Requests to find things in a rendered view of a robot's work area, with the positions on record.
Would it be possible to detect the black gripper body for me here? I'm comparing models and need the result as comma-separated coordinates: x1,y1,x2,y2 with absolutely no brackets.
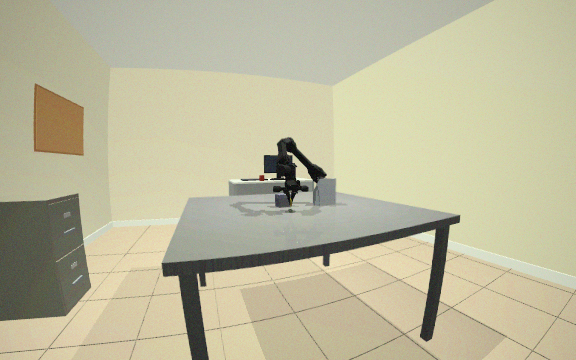
273,176,309,193

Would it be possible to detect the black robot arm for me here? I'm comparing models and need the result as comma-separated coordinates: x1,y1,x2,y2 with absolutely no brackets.
276,137,327,191

